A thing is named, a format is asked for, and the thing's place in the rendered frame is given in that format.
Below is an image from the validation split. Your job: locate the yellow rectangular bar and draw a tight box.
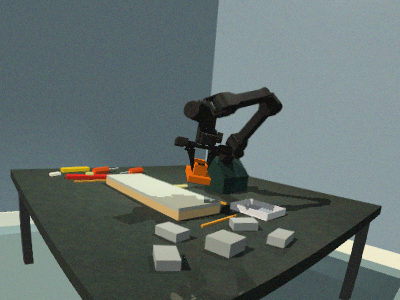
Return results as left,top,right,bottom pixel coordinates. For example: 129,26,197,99
61,167,90,173

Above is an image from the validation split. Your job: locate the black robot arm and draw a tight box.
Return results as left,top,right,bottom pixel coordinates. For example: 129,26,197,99
184,87,282,165

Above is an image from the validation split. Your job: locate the white shallow rectangular tray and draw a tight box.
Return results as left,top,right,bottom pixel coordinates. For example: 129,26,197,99
230,199,286,221

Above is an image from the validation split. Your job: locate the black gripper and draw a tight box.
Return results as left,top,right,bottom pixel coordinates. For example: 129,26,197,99
174,124,232,171

